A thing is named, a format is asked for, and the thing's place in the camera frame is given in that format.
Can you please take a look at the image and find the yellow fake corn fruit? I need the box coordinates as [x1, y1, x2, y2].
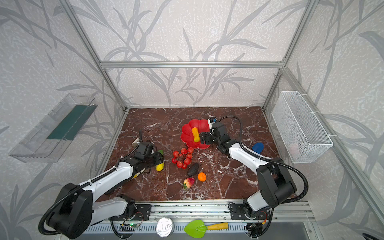
[192, 127, 201, 143]

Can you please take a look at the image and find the green yellow fake cucumber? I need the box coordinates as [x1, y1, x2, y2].
[156, 150, 164, 172]

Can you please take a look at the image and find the dark fake avocado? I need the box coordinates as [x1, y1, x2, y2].
[187, 163, 200, 177]

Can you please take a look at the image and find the red green fake apple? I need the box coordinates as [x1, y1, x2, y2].
[183, 177, 195, 190]

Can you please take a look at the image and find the small fake orange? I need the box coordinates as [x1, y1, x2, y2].
[198, 172, 207, 182]

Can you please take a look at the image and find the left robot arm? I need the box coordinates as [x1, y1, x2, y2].
[38, 142, 165, 239]

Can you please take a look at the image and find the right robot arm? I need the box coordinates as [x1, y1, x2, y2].
[199, 116, 309, 216]

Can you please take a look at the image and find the red flower-shaped fruit bowl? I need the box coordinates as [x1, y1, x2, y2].
[181, 119, 210, 150]

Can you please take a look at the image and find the red fake cherry tomato bunch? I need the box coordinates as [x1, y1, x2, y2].
[172, 148, 194, 169]

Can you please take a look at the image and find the blue round object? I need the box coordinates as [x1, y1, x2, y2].
[252, 143, 264, 155]

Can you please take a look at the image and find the silver round tin lid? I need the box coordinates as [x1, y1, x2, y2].
[156, 218, 175, 238]

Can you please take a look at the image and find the green circuit board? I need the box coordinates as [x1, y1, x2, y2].
[119, 223, 141, 232]

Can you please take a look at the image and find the green yellow toy spatula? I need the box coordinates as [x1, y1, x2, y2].
[184, 220, 229, 239]

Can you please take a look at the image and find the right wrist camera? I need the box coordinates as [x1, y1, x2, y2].
[209, 117, 217, 123]

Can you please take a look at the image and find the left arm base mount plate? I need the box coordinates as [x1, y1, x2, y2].
[112, 204, 152, 221]

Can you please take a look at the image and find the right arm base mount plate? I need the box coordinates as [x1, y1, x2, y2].
[228, 202, 271, 222]

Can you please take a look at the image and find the white wire mesh basket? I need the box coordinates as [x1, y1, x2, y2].
[272, 91, 334, 164]

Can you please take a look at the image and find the clear acrylic wall shelf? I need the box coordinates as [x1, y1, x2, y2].
[9, 94, 98, 163]

